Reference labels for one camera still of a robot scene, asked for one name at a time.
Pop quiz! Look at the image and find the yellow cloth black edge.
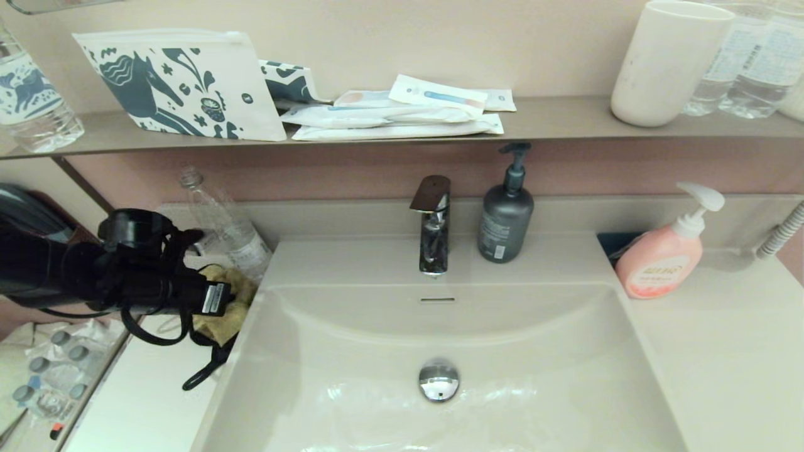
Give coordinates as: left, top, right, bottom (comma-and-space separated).
182, 264, 258, 391

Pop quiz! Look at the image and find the chrome single lever faucet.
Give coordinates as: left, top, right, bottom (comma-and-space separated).
410, 175, 452, 277

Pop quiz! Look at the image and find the chrome sink drain stopper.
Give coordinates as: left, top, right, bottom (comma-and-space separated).
419, 358, 460, 403

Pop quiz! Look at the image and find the white ceramic sink basin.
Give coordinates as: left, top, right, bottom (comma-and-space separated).
192, 282, 688, 452

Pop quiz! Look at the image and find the empty clear plastic bottle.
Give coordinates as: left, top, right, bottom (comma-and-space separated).
179, 166, 273, 281

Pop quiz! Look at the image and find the brown fabric holder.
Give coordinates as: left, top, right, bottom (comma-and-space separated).
66, 217, 104, 247

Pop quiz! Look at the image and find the dark grey hair dryer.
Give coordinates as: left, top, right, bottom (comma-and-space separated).
0, 183, 76, 245

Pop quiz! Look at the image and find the white pouch blue horse print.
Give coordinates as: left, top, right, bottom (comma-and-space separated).
72, 28, 288, 142

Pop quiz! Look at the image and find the small white blue print pouch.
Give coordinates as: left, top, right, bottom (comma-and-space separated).
259, 60, 330, 110

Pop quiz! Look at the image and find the water bottle blue print label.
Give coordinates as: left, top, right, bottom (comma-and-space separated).
0, 19, 85, 154

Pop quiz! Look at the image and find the long white sachet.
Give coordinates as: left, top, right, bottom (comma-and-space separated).
281, 104, 478, 129
292, 114, 504, 141

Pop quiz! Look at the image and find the white flat sachet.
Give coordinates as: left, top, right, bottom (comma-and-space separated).
334, 90, 399, 107

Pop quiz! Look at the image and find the white sachet blue orange print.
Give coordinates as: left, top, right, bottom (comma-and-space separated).
388, 74, 489, 116

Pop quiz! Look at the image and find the dark grey pump bottle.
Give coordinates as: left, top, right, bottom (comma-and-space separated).
477, 143, 535, 264

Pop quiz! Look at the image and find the small white sachet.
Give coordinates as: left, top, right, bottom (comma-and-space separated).
485, 89, 517, 112

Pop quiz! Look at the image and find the pink pump soap bottle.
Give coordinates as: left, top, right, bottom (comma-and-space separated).
615, 182, 725, 299

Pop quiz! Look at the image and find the white plastic cup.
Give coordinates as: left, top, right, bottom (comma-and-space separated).
611, 0, 736, 127

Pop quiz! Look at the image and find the water bottle white label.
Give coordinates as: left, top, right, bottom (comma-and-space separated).
718, 0, 804, 120
682, 0, 776, 117

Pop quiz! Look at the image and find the white container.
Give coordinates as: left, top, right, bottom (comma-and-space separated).
779, 75, 804, 123

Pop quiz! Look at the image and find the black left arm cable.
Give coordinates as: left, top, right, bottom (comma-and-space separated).
119, 301, 192, 346

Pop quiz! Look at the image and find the grey brown wall shelf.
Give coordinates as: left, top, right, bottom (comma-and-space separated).
0, 95, 804, 161

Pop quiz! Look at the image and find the white corrugated hose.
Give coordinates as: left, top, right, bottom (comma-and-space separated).
756, 201, 804, 260

